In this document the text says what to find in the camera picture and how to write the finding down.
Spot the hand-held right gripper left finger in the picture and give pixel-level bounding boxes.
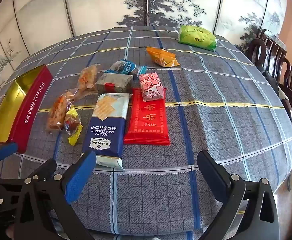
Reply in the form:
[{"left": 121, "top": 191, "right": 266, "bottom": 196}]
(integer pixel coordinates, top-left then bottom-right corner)
[{"left": 15, "top": 151, "right": 97, "bottom": 240}]

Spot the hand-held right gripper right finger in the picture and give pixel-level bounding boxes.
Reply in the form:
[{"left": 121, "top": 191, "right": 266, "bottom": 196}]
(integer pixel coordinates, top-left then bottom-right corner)
[{"left": 197, "top": 150, "right": 280, "bottom": 240}]

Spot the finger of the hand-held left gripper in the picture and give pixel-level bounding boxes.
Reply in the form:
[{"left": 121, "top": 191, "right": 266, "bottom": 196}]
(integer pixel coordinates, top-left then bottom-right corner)
[{"left": 0, "top": 142, "right": 18, "bottom": 161}]

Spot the blue cracker packet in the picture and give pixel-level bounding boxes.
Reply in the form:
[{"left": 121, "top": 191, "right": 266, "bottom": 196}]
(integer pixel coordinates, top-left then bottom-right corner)
[{"left": 81, "top": 93, "right": 133, "bottom": 170}]

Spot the small yellow candy packet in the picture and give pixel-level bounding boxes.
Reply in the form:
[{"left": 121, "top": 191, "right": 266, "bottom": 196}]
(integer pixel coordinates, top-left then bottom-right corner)
[{"left": 64, "top": 104, "right": 83, "bottom": 147}]

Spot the red tin box gold interior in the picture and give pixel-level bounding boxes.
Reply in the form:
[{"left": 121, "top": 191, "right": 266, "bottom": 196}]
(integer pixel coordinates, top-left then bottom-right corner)
[{"left": 0, "top": 64, "right": 54, "bottom": 154}]

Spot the clear pastry packet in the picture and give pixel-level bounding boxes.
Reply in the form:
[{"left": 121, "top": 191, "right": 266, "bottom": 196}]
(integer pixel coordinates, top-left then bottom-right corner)
[
  {"left": 47, "top": 90, "right": 77, "bottom": 132},
  {"left": 78, "top": 64, "right": 102, "bottom": 96}
]

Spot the red snack packet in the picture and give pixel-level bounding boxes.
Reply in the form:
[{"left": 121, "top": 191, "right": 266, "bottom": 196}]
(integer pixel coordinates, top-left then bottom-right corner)
[{"left": 123, "top": 88, "right": 171, "bottom": 145}]

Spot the dark seaweed snack packet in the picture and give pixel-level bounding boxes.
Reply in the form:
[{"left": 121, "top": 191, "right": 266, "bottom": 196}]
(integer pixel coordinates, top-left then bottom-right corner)
[{"left": 95, "top": 73, "right": 134, "bottom": 95}]

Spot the pink patterned snack packet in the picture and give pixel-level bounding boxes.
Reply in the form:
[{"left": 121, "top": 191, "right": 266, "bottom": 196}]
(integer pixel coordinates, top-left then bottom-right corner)
[{"left": 138, "top": 72, "right": 167, "bottom": 102}]

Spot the orange snack packet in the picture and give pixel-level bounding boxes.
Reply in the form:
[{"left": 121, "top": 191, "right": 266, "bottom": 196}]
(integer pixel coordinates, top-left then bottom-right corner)
[{"left": 146, "top": 46, "right": 180, "bottom": 68}]

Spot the grey plaid tablecloth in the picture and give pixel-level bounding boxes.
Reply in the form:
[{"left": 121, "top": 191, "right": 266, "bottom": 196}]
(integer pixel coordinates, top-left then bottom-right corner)
[{"left": 0, "top": 26, "right": 292, "bottom": 240}]

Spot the green tissue pack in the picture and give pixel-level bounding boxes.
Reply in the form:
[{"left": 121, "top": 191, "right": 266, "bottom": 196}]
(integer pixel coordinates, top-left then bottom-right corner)
[{"left": 178, "top": 25, "right": 217, "bottom": 52}]

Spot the ink landscape folding screen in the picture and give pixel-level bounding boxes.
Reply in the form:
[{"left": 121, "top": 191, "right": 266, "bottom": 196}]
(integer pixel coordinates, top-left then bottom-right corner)
[{"left": 0, "top": 0, "right": 289, "bottom": 98}]

